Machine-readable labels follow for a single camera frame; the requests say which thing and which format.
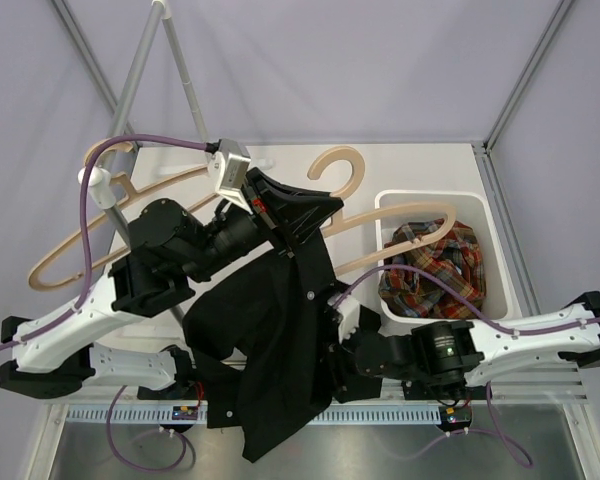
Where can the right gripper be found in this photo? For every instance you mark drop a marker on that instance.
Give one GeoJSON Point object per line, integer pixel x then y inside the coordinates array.
{"type": "Point", "coordinates": [350, 380]}

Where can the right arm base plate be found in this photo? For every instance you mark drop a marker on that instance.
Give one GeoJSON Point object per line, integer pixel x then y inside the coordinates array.
{"type": "Point", "coordinates": [418, 390]}

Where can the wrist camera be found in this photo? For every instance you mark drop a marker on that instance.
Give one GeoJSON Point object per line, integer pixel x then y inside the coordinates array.
{"type": "Point", "coordinates": [342, 318]}
{"type": "Point", "coordinates": [227, 169]}

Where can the clothes rack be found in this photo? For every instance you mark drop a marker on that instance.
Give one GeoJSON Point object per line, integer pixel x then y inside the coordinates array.
{"type": "Point", "coordinates": [216, 61]}

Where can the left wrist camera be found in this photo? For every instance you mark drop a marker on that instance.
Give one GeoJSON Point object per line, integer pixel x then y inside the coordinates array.
{"type": "Point", "coordinates": [227, 169]}

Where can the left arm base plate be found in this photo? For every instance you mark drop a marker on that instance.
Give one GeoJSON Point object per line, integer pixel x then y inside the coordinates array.
{"type": "Point", "coordinates": [201, 385]}

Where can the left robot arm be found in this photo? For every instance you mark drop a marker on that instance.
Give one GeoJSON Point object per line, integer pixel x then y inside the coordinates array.
{"type": "Point", "coordinates": [56, 355]}

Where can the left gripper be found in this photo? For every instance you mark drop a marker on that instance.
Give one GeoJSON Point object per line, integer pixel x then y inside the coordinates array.
{"type": "Point", "coordinates": [291, 214]}

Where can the beige hanger of black shirt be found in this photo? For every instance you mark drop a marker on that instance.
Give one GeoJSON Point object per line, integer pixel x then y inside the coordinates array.
{"type": "Point", "coordinates": [339, 223]}

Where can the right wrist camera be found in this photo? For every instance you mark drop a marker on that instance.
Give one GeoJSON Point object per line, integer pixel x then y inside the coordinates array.
{"type": "Point", "coordinates": [342, 318]}

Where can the plaid shirt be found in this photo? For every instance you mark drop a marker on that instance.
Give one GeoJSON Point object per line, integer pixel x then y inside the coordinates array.
{"type": "Point", "coordinates": [444, 280]}

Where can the black shirt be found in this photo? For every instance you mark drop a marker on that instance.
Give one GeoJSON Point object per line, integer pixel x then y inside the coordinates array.
{"type": "Point", "coordinates": [265, 323]}

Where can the white slotted cable duct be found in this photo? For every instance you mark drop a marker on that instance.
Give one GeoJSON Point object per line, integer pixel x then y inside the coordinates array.
{"type": "Point", "coordinates": [150, 414]}

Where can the white plastic basket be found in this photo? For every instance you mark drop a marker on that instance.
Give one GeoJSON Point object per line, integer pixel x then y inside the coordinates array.
{"type": "Point", "coordinates": [472, 210]}

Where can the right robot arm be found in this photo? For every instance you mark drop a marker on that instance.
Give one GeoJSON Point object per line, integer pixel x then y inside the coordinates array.
{"type": "Point", "coordinates": [448, 358]}

